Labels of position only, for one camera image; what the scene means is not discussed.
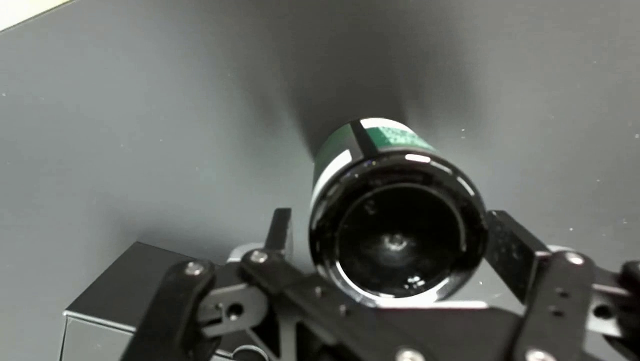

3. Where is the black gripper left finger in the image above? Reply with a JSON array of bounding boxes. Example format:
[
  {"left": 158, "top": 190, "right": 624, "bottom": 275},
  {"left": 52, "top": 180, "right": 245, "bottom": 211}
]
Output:
[{"left": 117, "top": 207, "right": 378, "bottom": 361}]

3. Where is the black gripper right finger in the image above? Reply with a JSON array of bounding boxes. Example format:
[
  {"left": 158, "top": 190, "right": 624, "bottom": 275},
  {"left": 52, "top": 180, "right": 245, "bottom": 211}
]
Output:
[{"left": 481, "top": 209, "right": 640, "bottom": 361}]

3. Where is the green label bottle black cap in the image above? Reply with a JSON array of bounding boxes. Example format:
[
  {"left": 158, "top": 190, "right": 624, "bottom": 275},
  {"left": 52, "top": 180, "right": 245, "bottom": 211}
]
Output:
[{"left": 305, "top": 117, "right": 489, "bottom": 307}]

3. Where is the small black cardboard box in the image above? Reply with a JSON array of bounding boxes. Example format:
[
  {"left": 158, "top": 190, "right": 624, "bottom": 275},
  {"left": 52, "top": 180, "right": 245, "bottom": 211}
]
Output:
[{"left": 55, "top": 239, "right": 270, "bottom": 361}]

